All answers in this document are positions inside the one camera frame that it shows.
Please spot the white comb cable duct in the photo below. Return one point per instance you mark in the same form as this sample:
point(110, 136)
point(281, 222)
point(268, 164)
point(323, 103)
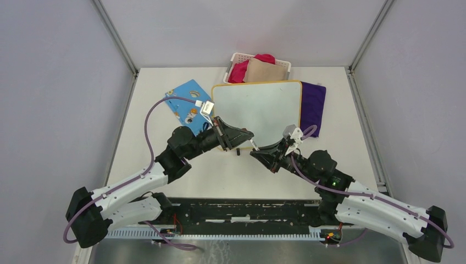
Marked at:
point(149, 233)

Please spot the red cloth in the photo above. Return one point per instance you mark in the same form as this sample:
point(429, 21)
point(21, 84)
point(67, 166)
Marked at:
point(238, 71)

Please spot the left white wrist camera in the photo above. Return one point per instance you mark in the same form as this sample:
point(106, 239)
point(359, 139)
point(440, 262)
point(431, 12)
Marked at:
point(205, 107)

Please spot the purple cloth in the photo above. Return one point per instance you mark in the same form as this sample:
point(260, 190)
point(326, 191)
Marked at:
point(312, 106)

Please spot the white plastic basket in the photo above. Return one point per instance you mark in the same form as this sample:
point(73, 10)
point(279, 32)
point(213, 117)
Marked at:
point(282, 63)

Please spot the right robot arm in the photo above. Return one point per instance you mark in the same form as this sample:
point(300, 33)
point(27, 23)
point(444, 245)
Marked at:
point(345, 200)

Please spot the white marker pen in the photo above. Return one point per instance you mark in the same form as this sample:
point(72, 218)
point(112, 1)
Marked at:
point(254, 145)

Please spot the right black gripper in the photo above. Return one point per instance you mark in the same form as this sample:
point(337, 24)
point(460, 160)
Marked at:
point(269, 157)

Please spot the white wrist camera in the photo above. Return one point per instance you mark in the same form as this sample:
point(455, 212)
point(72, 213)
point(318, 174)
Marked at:
point(205, 107)
point(293, 136)

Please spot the yellow framed whiteboard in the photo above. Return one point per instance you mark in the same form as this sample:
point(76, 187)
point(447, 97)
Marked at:
point(264, 108)

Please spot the beige cloth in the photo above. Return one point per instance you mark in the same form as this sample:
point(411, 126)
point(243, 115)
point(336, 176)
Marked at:
point(258, 71)

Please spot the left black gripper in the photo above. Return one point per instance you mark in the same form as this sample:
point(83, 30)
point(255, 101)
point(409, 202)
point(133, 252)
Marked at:
point(228, 136)

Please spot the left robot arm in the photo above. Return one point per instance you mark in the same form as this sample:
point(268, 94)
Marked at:
point(91, 215)

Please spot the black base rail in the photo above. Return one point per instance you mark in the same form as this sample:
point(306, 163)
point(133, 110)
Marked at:
point(243, 216)

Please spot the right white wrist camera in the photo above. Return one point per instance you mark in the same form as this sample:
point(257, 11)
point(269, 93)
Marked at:
point(293, 136)

